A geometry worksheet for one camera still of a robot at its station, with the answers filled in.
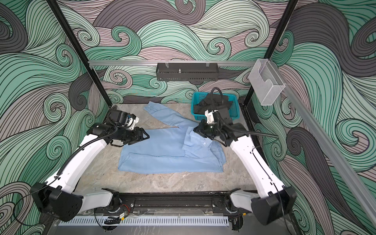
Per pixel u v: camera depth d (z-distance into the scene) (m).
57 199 0.37
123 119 0.61
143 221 0.70
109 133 0.52
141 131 0.68
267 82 0.79
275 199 0.36
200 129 0.61
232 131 0.49
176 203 0.74
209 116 0.68
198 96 1.18
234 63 0.95
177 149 0.93
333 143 0.52
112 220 0.71
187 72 0.96
